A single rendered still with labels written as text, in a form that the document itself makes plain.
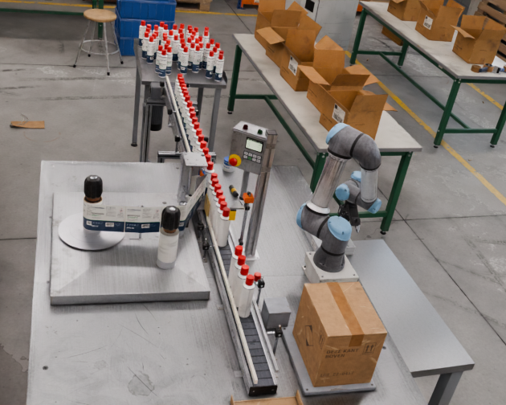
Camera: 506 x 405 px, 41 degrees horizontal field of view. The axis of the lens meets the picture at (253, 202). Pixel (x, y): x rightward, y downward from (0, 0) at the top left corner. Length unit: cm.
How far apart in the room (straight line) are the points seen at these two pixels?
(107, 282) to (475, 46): 483
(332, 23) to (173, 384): 641
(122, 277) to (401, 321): 126
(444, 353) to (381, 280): 50
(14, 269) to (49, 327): 166
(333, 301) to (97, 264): 107
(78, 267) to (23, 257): 153
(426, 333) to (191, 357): 106
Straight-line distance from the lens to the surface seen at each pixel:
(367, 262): 344
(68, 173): 380
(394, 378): 287
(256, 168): 301
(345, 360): 264
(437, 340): 313
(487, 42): 696
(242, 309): 283
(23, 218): 491
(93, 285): 295
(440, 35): 743
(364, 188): 314
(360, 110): 457
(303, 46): 560
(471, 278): 512
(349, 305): 267
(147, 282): 297
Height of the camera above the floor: 278
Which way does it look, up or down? 32 degrees down
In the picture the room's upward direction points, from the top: 10 degrees clockwise
